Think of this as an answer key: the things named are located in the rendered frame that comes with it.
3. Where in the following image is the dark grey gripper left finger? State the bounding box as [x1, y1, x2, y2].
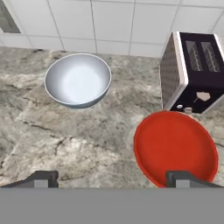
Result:
[1, 171, 60, 189]

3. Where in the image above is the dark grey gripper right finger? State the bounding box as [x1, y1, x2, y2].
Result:
[164, 171, 223, 189]

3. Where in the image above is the red bowl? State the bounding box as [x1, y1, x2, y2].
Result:
[133, 110, 220, 189]

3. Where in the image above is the grey metal bowl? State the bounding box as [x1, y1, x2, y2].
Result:
[44, 52, 112, 109]

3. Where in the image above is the black and white toaster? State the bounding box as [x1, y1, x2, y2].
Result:
[159, 31, 224, 115]

